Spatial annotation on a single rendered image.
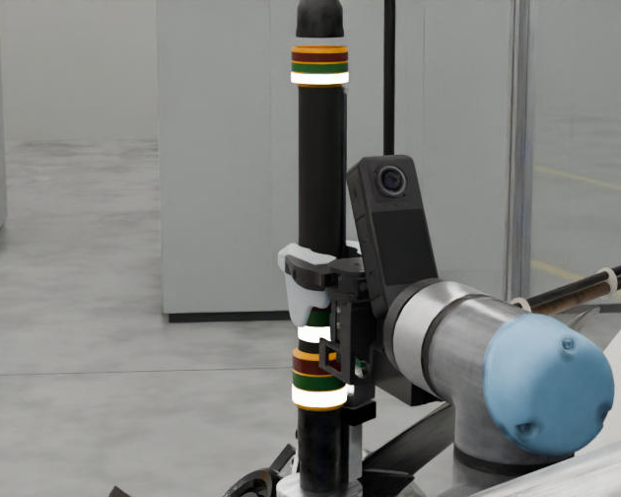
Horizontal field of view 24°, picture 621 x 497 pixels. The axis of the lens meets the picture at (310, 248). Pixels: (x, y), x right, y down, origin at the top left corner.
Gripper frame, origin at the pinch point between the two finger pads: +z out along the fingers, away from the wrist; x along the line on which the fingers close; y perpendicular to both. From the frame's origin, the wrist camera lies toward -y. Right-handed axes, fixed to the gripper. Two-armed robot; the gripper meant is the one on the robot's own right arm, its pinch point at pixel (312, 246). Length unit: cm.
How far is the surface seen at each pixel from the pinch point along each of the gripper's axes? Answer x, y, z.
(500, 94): 311, 45, 459
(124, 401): 112, 151, 409
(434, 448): 13.1, 19.7, 2.6
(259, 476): -0.5, 22.8, 9.7
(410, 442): 8.8, 17.4, -0.9
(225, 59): 193, 29, 503
